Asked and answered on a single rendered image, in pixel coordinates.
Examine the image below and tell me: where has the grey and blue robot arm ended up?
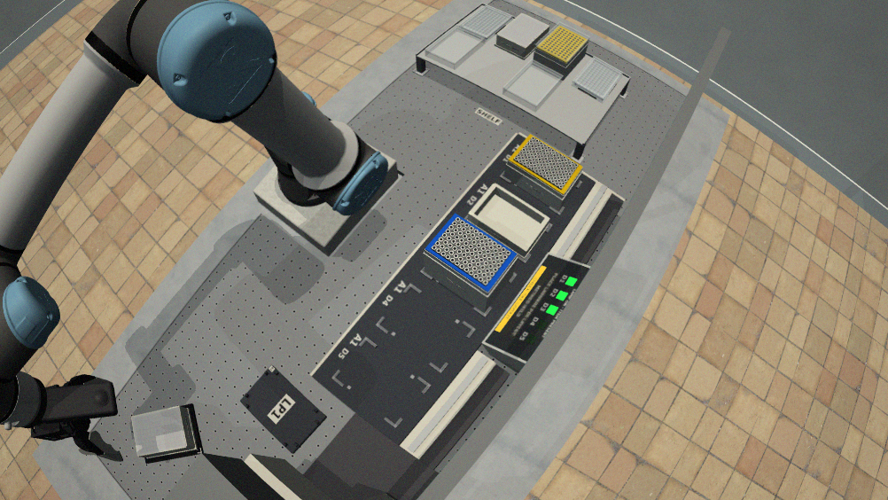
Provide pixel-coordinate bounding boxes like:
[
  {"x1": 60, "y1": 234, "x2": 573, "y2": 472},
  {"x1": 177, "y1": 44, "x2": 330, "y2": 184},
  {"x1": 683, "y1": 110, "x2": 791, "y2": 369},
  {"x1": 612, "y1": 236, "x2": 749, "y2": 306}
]
[{"x1": 0, "y1": 0, "x2": 388, "y2": 430}]

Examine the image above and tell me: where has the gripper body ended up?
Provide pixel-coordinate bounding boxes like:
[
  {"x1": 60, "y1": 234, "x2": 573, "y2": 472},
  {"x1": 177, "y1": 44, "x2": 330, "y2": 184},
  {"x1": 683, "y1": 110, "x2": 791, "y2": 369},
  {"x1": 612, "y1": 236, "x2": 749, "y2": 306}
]
[{"x1": 23, "y1": 377, "x2": 91, "y2": 441}]

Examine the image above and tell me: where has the blue tip rack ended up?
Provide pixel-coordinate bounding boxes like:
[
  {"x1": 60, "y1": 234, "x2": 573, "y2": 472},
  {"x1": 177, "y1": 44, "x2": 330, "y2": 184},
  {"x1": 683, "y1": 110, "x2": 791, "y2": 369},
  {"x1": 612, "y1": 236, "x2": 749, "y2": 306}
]
[{"x1": 423, "y1": 214, "x2": 518, "y2": 313}]

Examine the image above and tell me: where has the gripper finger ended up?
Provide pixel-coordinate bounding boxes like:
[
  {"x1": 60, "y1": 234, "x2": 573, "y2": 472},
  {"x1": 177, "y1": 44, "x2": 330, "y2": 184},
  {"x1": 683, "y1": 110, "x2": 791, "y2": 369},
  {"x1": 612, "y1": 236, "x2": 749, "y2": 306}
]
[
  {"x1": 71, "y1": 430, "x2": 123, "y2": 462},
  {"x1": 67, "y1": 374, "x2": 113, "y2": 386}
]

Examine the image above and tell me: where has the grey flat shelf table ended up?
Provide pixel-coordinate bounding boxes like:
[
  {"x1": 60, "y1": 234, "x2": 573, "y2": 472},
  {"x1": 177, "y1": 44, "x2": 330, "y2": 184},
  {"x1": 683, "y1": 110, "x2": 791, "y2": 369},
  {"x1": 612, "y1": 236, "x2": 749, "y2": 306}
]
[{"x1": 416, "y1": 3, "x2": 631, "y2": 160}]

